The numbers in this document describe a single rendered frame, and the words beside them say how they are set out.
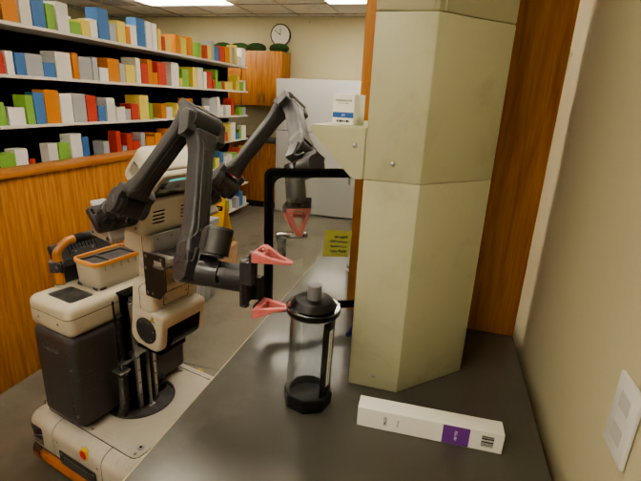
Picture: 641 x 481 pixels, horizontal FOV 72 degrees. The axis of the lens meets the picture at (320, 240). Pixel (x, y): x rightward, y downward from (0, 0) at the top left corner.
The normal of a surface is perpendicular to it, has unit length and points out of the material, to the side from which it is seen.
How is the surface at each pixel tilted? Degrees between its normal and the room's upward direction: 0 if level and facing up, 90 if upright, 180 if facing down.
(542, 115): 90
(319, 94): 90
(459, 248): 90
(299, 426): 0
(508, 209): 90
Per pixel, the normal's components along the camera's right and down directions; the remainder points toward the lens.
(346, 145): -0.27, 0.28
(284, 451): 0.04, -0.95
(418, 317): 0.48, 0.29
